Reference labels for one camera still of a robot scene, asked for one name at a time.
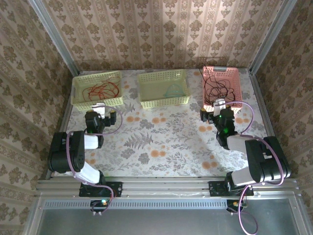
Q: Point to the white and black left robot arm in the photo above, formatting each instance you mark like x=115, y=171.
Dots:
x=93, y=142

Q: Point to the yellow-green plastic basket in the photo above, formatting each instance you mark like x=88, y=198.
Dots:
x=151, y=90
x=97, y=80

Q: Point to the floral patterned table cover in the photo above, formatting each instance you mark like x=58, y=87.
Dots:
x=171, y=137

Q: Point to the pink plastic basket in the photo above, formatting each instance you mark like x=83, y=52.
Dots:
x=232, y=78

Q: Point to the grey sheet metal tray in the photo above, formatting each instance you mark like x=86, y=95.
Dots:
x=171, y=220

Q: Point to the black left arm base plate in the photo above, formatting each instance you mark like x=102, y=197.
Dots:
x=115, y=189

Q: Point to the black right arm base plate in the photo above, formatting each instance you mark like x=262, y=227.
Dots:
x=216, y=188

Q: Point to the aluminium frame post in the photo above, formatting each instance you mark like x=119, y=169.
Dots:
x=268, y=41
x=61, y=46

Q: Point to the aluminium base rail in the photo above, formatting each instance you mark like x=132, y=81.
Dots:
x=166, y=187

